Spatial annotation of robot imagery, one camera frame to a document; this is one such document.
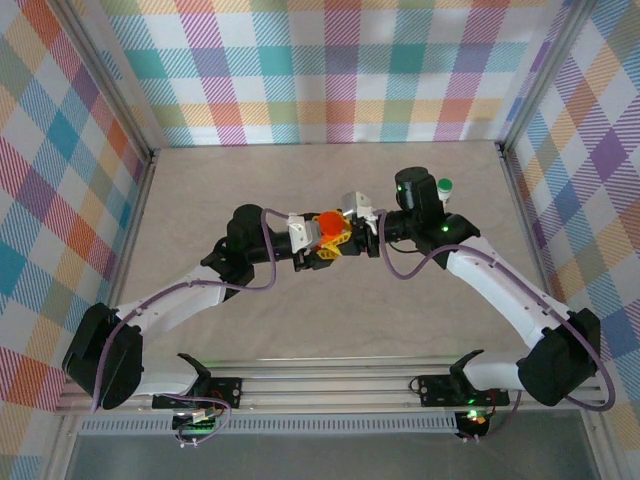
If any small circuit board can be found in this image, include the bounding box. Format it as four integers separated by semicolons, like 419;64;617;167
457;408;490;440
172;408;224;436

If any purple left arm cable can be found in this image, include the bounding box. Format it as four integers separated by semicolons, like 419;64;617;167
89;207;296;414

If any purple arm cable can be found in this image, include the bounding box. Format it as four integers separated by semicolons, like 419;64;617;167
89;207;296;414
377;209;616;444

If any aluminium side rail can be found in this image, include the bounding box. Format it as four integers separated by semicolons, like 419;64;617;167
494;142;574;361
92;147;162;351

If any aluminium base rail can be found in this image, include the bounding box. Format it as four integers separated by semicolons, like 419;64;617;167
54;355;609;416

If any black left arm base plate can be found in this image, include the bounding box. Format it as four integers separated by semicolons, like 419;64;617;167
202;377;245;409

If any grey slotted cable duct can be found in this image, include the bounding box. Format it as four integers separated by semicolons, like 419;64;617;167
77;413;461;437

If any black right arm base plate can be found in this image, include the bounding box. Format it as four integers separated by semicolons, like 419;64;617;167
417;374;511;407

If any aluminium frame post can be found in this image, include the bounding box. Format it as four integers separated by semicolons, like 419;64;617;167
494;0;596;151
49;0;161;161

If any thin purple base cable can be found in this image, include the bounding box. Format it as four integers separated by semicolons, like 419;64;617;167
173;399;233;449

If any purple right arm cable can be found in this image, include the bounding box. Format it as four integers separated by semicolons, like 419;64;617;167
377;209;616;444

